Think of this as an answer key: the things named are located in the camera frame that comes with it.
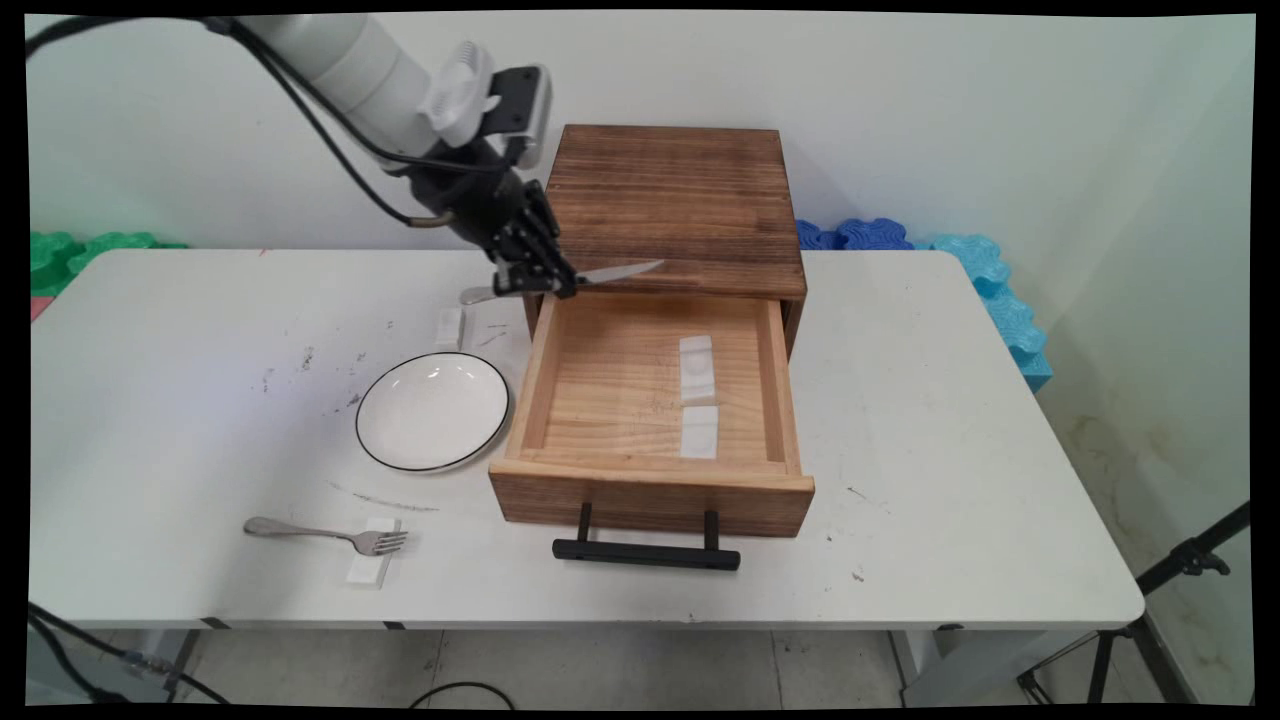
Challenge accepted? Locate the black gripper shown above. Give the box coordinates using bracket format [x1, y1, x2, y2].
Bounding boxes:
[405, 143, 582, 300]

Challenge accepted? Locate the silver serrated table knife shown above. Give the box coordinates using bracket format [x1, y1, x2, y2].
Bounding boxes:
[459, 260, 667, 306]

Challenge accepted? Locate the dark wooden drawer cabinet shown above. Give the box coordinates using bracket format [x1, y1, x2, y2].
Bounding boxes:
[520, 125, 809, 357]

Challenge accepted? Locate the light wooden drawer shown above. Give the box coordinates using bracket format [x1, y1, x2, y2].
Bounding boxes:
[489, 290, 817, 539]

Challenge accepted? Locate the white plate with black rim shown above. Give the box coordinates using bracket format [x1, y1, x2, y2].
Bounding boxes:
[355, 351, 514, 474]

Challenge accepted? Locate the dark blue foam mat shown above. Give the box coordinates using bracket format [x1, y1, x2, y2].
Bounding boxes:
[795, 218, 914, 252]

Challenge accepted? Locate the silver metal fork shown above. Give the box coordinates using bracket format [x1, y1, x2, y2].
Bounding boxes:
[244, 516, 411, 557]

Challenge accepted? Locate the green foam mat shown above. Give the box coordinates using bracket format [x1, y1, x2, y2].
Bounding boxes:
[30, 231, 191, 299]

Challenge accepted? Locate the light blue foam mat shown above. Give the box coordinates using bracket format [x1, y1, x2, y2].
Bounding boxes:
[912, 234, 1054, 394]

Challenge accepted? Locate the white table leg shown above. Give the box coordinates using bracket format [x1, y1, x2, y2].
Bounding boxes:
[888, 628, 1051, 707]
[130, 628, 207, 703]

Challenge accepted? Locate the black tripod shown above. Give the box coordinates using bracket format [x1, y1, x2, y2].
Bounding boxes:
[1017, 500, 1252, 706]

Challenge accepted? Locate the thin black camera cable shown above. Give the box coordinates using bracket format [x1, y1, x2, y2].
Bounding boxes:
[205, 14, 511, 173]

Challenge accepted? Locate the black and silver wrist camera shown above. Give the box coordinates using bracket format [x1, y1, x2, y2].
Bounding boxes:
[479, 64, 554, 172]

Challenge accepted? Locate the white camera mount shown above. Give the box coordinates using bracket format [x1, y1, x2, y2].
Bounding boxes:
[417, 40, 502, 152]

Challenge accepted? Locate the black drawer handle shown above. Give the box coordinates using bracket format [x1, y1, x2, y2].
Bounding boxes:
[553, 503, 743, 572]

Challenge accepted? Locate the black floor cable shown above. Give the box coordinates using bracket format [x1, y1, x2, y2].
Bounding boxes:
[408, 681, 518, 709]

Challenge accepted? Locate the black hanging cable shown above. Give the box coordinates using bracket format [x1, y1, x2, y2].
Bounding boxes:
[27, 600, 233, 707]

